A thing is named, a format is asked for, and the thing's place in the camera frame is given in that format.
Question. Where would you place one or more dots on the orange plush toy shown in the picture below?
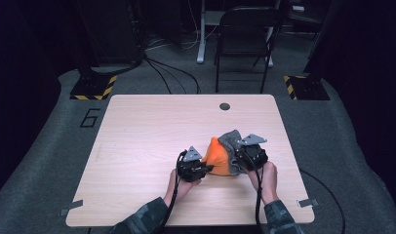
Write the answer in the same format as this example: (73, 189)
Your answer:
(217, 161)

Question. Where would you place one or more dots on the white desk frame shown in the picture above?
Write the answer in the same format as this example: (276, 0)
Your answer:
(202, 39)

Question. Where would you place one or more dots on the dark round table grommet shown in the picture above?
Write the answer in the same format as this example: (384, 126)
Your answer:
(224, 106)

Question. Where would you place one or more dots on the person's right hand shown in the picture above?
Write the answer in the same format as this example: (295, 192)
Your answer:
(267, 182)

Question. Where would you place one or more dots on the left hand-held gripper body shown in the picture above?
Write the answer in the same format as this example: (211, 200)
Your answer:
(191, 169)

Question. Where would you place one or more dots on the dark curtain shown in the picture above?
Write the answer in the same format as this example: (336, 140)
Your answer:
(375, 81)
(17, 81)

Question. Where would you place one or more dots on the black yellow striped stand base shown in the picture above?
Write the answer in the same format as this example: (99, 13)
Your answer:
(308, 88)
(90, 87)

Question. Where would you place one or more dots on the person's left hand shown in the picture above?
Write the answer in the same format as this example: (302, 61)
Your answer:
(179, 188)

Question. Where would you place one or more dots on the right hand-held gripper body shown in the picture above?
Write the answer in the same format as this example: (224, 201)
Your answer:
(253, 156)

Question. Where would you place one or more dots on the grey cloth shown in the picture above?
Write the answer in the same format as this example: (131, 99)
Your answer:
(230, 138)

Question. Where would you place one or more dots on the black folding chair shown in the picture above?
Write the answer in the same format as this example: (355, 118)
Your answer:
(245, 29)

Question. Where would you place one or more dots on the black equipment cabinet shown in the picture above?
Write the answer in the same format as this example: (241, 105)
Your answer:
(111, 32)

